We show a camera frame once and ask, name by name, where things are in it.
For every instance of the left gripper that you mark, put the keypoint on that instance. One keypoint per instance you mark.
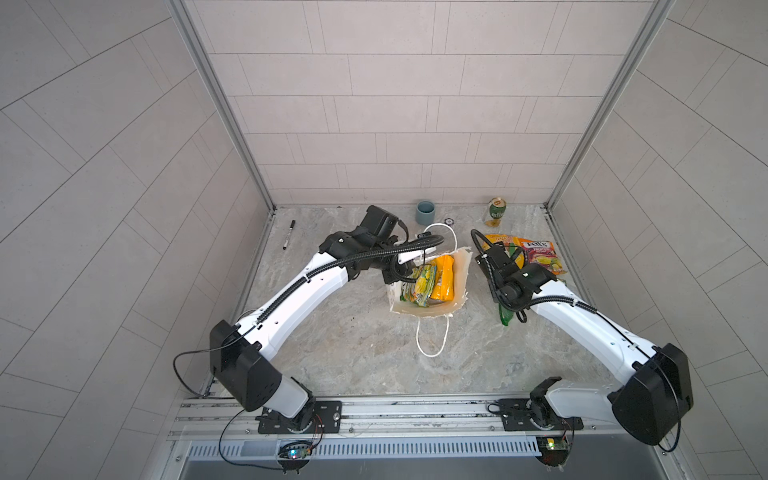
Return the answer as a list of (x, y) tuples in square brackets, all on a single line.
[(399, 272)]

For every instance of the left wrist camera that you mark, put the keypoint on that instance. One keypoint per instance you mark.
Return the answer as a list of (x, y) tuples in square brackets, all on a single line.
[(415, 255)]

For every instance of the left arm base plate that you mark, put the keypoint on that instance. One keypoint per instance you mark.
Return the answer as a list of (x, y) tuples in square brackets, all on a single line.
[(318, 416)]

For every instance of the aluminium mounting rail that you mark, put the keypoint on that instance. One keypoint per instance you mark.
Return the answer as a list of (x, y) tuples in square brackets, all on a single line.
[(370, 416)]

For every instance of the green snack bag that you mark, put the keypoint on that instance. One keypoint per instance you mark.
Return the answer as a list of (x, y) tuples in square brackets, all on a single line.
[(505, 315), (419, 292)]

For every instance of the black marker pen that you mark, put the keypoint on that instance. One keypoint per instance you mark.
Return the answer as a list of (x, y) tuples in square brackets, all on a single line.
[(288, 236)]

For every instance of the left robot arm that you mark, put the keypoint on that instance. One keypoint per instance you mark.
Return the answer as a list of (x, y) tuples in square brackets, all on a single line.
[(240, 354)]

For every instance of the pink candy snack bag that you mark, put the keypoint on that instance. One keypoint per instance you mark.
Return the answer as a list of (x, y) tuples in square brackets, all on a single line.
[(542, 253)]

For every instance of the right controller board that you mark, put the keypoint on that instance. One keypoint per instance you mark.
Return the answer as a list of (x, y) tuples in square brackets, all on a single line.
[(554, 451)]

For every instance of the yellow candy snack bag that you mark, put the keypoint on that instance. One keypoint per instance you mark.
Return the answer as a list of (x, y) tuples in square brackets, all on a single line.
[(509, 245)]

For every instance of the green beverage can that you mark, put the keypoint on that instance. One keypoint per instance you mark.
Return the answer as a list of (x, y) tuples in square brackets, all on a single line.
[(495, 212)]

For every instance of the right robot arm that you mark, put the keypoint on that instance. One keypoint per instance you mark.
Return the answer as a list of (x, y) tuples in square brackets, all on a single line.
[(651, 391)]

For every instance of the teal ceramic cup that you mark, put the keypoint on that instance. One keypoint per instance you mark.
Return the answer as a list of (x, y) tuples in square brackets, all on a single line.
[(425, 213)]

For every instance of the controller board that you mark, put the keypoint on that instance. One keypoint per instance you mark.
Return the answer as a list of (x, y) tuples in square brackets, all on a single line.
[(295, 451), (554, 451)]

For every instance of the white printed paper bag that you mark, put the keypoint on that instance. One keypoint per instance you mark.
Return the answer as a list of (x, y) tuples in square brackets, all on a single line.
[(435, 310)]

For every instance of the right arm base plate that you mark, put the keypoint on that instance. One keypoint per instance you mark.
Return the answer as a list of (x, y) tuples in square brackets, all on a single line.
[(518, 414)]

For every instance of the left controller board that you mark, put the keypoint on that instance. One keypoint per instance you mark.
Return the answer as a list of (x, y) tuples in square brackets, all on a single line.
[(295, 451)]

